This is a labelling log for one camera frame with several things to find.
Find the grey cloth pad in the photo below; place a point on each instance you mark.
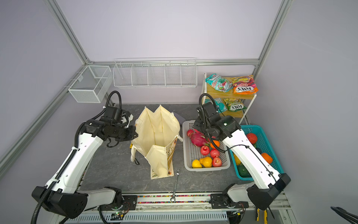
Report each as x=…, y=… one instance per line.
x=180, y=119

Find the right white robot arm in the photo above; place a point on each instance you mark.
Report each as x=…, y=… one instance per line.
x=269, y=183

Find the red dragon fruit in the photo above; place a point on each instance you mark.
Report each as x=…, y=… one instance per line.
x=199, y=140

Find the yellow handled pliers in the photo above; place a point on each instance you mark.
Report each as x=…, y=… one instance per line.
x=261, y=215

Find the teal snack bag upper shelf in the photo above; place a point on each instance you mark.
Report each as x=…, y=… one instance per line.
x=219, y=83

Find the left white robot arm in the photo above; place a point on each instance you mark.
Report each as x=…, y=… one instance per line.
x=60, y=194

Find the white plastic basket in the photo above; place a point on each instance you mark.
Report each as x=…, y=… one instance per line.
x=192, y=152

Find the teal plastic basket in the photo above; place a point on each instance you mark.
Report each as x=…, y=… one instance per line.
x=264, y=145

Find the yellow lemon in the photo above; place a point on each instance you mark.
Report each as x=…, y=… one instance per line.
x=196, y=164

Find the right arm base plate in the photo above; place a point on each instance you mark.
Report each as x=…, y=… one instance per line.
x=221, y=201

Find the teal snack bag lower shelf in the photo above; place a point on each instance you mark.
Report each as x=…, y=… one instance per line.
x=220, y=105

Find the red apple front basket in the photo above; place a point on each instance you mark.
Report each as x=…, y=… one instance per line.
x=216, y=162

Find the silver combination wrench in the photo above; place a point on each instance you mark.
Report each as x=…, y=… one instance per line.
x=173, y=198

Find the small white mesh basket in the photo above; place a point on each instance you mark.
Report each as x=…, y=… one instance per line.
x=92, y=84

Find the teal snack bag shelf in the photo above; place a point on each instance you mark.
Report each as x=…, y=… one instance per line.
x=219, y=83
x=220, y=105

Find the orange tangerine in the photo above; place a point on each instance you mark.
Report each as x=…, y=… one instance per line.
x=216, y=143

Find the green Fox's candy bag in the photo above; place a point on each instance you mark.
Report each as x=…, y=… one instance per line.
x=234, y=105

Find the long white wire basket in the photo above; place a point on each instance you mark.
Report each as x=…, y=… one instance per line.
x=155, y=72

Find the green bell pepper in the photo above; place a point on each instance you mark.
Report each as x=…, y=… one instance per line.
x=244, y=171

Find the cream floral tote bag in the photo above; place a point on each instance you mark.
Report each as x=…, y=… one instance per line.
x=158, y=133

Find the red apple in white basket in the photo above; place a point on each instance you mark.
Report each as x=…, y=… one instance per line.
x=190, y=132

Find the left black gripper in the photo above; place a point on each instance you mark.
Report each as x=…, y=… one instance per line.
x=132, y=132

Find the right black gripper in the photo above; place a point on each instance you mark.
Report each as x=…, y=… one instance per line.
x=198, y=125

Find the red apple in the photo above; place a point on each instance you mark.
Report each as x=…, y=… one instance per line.
x=190, y=132
x=205, y=150

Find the red tomato in teal basket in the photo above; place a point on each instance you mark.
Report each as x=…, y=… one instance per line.
x=252, y=138

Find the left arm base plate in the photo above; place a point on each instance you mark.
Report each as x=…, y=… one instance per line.
x=125, y=203

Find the yellow pear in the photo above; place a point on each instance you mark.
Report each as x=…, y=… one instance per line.
x=206, y=162

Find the orange Fox's candy bag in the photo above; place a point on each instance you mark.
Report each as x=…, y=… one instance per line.
x=244, y=85

